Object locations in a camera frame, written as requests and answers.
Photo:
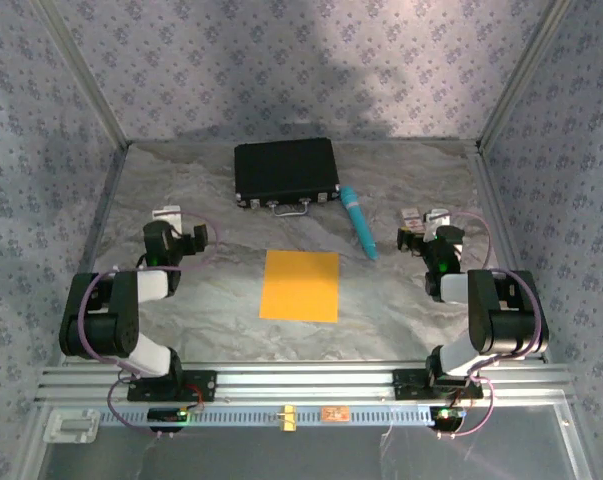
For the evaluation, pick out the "aluminium frame post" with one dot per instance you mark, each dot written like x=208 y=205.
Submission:
x=84 y=75
x=522 y=75

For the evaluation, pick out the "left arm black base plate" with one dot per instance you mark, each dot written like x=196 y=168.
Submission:
x=201 y=385

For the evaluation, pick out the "small printed card box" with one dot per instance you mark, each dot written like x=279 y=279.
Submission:
x=410 y=217

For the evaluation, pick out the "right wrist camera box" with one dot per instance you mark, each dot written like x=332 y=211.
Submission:
x=439 y=217

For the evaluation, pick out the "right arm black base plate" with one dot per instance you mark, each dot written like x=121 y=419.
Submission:
x=406 y=385

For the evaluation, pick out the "black briefcase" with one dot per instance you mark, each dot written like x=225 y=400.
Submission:
x=286 y=170

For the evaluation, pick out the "orange label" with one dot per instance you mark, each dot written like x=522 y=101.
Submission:
x=336 y=413

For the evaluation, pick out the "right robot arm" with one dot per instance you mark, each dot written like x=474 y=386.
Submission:
x=506 y=320

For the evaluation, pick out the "grey plastic bracket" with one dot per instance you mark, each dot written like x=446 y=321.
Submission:
x=71 y=426

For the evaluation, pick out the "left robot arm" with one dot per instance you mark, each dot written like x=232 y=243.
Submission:
x=101 y=320

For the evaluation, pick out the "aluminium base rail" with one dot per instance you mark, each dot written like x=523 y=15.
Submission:
x=301 y=382

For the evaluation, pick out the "clear acrylic panel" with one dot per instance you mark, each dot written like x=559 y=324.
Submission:
x=301 y=455

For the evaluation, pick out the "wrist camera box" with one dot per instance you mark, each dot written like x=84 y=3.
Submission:
x=439 y=217
x=167 y=212

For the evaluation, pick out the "orange paper sheet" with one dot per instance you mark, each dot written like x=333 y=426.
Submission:
x=301 y=285

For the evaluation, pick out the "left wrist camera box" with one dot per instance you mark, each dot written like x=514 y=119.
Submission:
x=167 y=212

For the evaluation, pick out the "teal marker pen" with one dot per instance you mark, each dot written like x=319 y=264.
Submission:
x=358 y=220

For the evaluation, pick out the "aluminium side rail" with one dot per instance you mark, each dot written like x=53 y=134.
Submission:
x=105 y=205
x=498 y=225

